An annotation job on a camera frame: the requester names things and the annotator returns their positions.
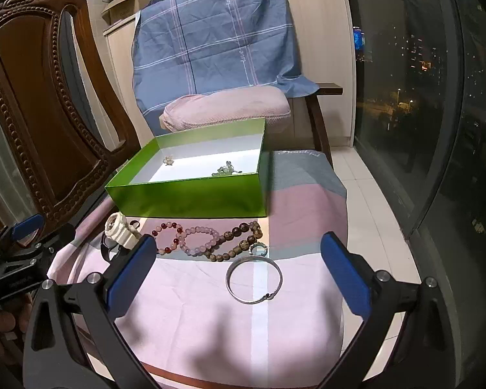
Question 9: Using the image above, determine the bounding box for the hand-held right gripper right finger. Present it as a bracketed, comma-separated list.
[320, 231, 466, 389]

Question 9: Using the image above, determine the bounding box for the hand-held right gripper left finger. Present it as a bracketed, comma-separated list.
[22, 234, 163, 389]

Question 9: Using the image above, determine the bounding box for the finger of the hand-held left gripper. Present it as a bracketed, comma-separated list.
[28, 223, 77, 270]
[0, 213, 46, 252]

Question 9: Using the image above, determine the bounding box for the black hair band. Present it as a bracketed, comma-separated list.
[100, 221, 140, 262]

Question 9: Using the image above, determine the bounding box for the white wristwatch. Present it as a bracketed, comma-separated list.
[104, 212, 143, 249]

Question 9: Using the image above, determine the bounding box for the red and pink bead bracelet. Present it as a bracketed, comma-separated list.
[151, 221, 184, 255]

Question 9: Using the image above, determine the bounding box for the pale pink bead bracelet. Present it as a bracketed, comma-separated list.
[180, 226, 220, 257]

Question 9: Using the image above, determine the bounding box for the green cardboard box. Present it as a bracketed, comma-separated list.
[104, 117, 271, 218]

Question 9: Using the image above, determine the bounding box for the silver bangle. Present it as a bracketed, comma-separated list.
[226, 256, 283, 304]

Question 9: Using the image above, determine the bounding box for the brown bead bracelet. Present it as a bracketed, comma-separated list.
[211, 219, 264, 262]

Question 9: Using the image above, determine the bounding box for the person's left hand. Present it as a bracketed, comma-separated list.
[0, 292, 34, 347]

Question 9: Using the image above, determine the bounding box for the pink and grey striped tablecloth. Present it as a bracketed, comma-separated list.
[49, 150, 348, 386]

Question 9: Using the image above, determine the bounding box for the carved wooden chair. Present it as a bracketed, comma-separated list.
[0, 0, 142, 238]

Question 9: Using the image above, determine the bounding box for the dark wooden armchair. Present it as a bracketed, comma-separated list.
[287, 82, 344, 167]

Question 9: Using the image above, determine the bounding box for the pink cushion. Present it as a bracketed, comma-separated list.
[159, 86, 292, 136]

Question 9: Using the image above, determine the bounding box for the blue plaid cloth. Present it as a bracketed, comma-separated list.
[132, 0, 320, 138]

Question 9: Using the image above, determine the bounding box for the green bead bracelet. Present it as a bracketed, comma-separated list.
[211, 161, 244, 177]

